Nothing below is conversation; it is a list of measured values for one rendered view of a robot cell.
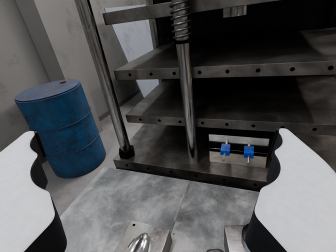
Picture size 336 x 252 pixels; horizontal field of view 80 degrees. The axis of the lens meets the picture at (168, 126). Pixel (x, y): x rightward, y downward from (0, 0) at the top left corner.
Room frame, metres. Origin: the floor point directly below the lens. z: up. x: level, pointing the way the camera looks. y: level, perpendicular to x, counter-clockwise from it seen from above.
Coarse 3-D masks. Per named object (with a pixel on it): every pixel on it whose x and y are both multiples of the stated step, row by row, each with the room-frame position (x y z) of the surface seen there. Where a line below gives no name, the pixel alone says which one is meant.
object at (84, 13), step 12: (84, 0) 0.98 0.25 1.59; (84, 12) 0.98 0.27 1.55; (84, 24) 0.98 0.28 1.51; (156, 24) 1.61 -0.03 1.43; (96, 36) 0.99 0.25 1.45; (156, 36) 1.60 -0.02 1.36; (96, 48) 0.98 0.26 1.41; (96, 60) 0.98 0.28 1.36; (108, 72) 1.00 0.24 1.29; (108, 84) 0.98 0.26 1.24; (108, 96) 0.98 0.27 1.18; (108, 108) 0.99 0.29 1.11; (120, 120) 0.99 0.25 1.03; (120, 132) 0.98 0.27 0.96; (120, 144) 0.98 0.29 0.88; (120, 156) 0.98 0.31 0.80
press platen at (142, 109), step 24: (168, 96) 1.20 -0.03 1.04; (216, 96) 1.08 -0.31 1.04; (240, 96) 1.03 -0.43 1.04; (264, 96) 0.98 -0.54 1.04; (288, 96) 0.94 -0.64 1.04; (312, 96) 0.90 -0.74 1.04; (144, 120) 0.98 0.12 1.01; (168, 120) 0.93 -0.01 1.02; (216, 120) 0.82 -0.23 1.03; (240, 120) 0.78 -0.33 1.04; (264, 120) 0.75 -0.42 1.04; (288, 120) 0.72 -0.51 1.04; (312, 120) 0.69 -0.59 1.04
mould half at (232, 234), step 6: (228, 228) 0.37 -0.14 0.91; (234, 228) 0.37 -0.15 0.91; (240, 228) 0.37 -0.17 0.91; (228, 234) 0.35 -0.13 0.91; (234, 234) 0.35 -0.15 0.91; (240, 234) 0.35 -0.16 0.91; (228, 240) 0.34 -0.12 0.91; (234, 240) 0.33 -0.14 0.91; (240, 240) 0.33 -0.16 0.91; (228, 246) 0.32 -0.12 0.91; (234, 246) 0.32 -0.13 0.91; (240, 246) 0.31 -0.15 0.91
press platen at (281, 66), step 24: (168, 48) 1.42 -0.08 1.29; (192, 48) 1.28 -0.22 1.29; (216, 48) 1.17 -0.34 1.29; (240, 48) 1.07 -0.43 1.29; (264, 48) 0.99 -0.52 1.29; (288, 48) 0.92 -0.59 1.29; (312, 48) 0.85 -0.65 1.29; (120, 72) 1.02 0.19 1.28; (144, 72) 0.96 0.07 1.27; (168, 72) 0.91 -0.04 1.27; (192, 72) 0.86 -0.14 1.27; (216, 72) 0.82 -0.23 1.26; (240, 72) 0.78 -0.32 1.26; (264, 72) 0.75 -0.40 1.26; (288, 72) 0.71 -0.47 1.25; (312, 72) 0.68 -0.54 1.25
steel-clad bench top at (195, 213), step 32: (96, 192) 0.72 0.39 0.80; (128, 192) 0.69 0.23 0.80; (160, 192) 0.66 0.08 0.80; (192, 192) 0.63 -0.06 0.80; (224, 192) 0.60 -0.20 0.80; (256, 192) 0.57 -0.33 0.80; (64, 224) 0.57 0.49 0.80; (96, 224) 0.54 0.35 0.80; (128, 224) 0.52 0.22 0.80; (160, 224) 0.50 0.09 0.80; (192, 224) 0.48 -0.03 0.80; (224, 224) 0.46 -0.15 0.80
